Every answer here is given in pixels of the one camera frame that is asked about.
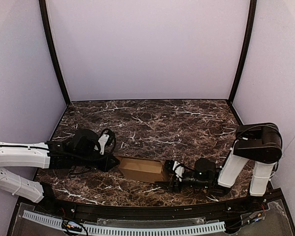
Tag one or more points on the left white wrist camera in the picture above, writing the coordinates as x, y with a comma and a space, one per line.
102, 142

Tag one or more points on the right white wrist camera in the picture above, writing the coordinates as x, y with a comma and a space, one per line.
175, 168

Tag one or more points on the white slotted cable duct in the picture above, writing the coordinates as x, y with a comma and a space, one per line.
110, 227

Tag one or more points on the black frame post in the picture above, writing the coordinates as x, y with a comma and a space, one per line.
244, 50
52, 50

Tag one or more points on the right black frame post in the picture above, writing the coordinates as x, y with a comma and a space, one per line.
244, 50

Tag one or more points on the brown cardboard box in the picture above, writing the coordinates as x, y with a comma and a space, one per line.
144, 170

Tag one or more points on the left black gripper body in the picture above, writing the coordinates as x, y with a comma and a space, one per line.
98, 159

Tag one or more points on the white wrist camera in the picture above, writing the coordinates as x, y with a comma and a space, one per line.
175, 168
102, 142

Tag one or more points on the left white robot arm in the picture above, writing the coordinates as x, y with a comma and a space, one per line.
25, 155

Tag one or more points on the black front table rail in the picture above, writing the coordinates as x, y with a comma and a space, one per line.
84, 212

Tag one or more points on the left black frame post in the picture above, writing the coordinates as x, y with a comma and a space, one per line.
52, 50

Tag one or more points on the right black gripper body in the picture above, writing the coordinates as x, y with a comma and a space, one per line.
175, 182

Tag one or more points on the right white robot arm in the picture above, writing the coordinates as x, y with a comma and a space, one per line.
260, 142

